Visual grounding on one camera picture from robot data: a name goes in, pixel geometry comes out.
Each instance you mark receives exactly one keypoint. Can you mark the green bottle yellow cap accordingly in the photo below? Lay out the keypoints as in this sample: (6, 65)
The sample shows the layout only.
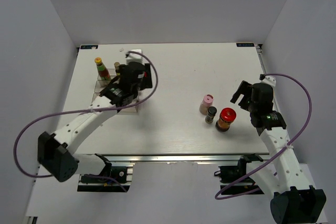
(102, 70)

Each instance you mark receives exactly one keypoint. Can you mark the left blue table label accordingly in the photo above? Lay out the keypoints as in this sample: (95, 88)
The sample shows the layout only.
(88, 47)

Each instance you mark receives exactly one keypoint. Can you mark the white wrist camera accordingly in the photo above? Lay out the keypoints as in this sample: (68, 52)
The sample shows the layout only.
(267, 79)
(131, 57)

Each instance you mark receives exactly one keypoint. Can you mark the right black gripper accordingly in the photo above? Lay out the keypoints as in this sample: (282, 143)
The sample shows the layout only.
(244, 88)

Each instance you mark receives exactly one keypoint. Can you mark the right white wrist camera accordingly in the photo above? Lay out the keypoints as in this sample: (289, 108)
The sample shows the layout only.
(267, 79)

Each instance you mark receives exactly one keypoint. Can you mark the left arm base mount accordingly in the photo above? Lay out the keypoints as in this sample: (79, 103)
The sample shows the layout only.
(118, 180)

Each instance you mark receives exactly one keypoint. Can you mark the red lid sauce jar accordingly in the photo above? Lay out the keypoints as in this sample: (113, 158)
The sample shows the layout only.
(226, 118)

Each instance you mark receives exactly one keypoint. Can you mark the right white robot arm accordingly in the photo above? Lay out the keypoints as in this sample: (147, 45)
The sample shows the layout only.
(293, 198)

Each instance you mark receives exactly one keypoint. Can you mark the small black cap jar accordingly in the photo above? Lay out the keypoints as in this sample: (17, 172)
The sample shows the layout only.
(211, 112)

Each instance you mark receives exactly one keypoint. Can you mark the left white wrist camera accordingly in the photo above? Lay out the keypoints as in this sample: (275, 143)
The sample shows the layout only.
(131, 57)

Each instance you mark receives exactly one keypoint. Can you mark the small yellow bottle brown cap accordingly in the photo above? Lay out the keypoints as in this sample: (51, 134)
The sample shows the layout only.
(117, 68)

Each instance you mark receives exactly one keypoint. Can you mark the blue table label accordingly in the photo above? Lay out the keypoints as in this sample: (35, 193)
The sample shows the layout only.
(245, 44)
(88, 47)

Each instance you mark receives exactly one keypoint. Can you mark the pink cap white bottle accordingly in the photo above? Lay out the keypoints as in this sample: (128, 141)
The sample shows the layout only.
(206, 103)

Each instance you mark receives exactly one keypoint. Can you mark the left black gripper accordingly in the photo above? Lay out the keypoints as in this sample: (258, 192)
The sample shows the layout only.
(147, 81)

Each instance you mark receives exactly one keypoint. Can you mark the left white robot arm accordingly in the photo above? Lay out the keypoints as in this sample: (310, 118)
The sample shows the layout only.
(57, 151)

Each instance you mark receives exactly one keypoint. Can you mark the clear tiered acrylic rack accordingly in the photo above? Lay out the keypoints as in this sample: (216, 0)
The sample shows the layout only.
(112, 97)

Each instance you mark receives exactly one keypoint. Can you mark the right blue table label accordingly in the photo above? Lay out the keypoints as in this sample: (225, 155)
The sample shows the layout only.
(245, 44)

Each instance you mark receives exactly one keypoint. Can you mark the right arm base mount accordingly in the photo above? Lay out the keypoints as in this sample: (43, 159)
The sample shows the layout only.
(230, 173)

